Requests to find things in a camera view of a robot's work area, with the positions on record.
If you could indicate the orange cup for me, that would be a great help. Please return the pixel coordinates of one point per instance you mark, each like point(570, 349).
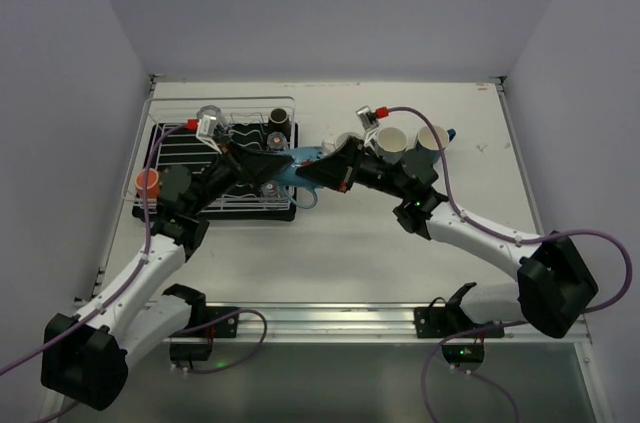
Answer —
point(148, 183)

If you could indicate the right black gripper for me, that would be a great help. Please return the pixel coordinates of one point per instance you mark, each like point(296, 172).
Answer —
point(351, 163)

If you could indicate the white mug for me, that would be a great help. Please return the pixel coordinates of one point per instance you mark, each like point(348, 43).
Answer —
point(331, 144)

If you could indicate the black cup beige rim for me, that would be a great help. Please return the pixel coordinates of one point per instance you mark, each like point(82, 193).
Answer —
point(279, 122)

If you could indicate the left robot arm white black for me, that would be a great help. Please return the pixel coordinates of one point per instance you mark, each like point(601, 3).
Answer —
point(88, 355)

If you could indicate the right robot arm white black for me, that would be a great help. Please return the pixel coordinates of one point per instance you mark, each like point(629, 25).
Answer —
point(550, 284)

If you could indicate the large clear glass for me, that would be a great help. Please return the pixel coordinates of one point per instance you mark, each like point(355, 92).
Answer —
point(212, 109)

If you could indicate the clear small glass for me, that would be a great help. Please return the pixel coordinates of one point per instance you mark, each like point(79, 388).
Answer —
point(277, 141)
point(272, 191)

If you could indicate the aluminium mounting rail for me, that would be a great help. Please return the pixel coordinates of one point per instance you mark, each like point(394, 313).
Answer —
point(329, 323)

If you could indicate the grey mug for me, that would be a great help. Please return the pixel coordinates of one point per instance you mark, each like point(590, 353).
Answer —
point(390, 144)

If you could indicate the dark blue mug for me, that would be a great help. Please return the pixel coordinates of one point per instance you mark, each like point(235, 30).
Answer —
point(431, 143)

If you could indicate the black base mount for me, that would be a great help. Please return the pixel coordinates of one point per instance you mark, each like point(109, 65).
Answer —
point(189, 353)
point(442, 318)

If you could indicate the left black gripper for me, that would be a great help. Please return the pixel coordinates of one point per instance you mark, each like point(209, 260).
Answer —
point(235, 158)

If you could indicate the white wire dish rack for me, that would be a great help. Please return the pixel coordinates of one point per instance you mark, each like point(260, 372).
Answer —
point(179, 188)

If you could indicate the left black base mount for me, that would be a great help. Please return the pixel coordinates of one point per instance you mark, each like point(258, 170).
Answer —
point(189, 353)

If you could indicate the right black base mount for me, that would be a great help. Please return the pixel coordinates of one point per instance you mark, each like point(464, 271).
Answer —
point(442, 318)

